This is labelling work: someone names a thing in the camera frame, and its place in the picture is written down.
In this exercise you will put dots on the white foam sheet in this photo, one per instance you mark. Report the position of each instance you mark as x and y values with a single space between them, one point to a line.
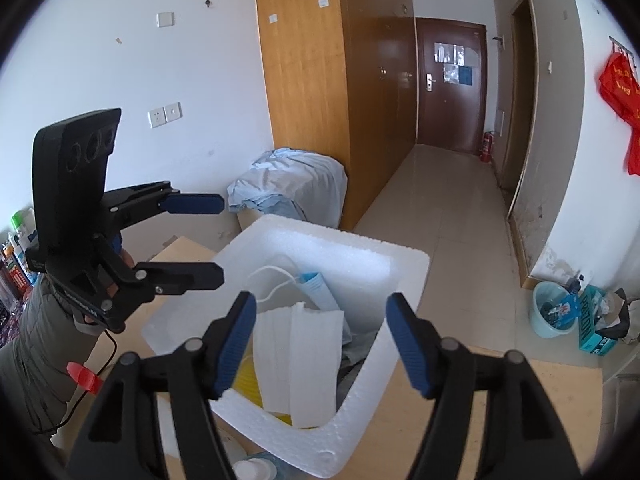
295 360

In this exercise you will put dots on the wooden wardrobe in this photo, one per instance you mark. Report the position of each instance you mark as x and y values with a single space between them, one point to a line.
310 110

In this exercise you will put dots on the blue spray bottle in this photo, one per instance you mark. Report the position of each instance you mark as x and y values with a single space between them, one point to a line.
260 470

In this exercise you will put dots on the dark trash bag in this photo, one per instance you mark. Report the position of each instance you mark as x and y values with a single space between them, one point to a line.
622 320

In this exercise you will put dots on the row of toiletry bottles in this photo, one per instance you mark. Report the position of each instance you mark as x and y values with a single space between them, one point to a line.
15 260

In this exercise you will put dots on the white wall switch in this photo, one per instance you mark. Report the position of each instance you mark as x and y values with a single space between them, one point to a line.
165 19

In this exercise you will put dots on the person's left hand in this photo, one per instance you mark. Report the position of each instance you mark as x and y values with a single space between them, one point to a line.
128 260

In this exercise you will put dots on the light blue cloth bundle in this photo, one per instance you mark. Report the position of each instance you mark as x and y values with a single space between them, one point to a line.
290 180

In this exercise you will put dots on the grey sock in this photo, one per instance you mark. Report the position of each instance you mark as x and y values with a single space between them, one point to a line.
355 360

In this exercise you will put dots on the grey wall bracket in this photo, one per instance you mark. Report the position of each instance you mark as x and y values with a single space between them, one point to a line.
498 41

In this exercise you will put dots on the metal wall hook rack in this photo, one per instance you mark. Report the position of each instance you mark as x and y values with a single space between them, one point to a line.
625 50

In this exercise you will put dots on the brown entrance door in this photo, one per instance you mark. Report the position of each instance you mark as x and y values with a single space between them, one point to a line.
450 115

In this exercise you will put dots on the red printed bag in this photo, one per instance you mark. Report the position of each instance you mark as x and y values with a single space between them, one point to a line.
635 152
620 90

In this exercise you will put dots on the red fire extinguisher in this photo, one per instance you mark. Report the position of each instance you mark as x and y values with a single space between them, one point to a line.
487 147

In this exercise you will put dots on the white wall socket pair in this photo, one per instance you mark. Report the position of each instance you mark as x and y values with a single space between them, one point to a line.
165 114

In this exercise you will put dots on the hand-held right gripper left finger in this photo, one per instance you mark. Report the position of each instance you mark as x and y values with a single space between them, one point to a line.
235 345

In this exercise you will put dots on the door notice papers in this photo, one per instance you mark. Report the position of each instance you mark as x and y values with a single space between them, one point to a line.
452 65

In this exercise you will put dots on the teal carton box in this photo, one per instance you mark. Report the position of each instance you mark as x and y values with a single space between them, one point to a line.
590 325

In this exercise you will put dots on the blue face mask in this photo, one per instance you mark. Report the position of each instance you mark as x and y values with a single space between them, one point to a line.
320 290

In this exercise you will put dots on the white foam box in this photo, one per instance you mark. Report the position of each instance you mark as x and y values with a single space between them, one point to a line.
310 240

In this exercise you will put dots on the yellow foam net sleeve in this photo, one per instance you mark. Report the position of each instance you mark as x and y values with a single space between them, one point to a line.
250 385

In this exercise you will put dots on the brown side door frame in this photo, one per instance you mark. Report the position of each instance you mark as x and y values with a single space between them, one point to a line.
517 110

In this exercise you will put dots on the person's left forearm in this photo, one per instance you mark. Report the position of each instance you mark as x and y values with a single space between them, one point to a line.
40 360

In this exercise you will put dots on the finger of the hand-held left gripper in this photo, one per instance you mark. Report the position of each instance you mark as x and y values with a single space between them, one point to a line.
185 276
195 203

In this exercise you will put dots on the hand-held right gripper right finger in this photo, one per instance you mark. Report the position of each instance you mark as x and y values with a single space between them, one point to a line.
410 345

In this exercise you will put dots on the light blue plastic basin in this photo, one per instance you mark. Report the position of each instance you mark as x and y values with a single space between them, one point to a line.
542 320

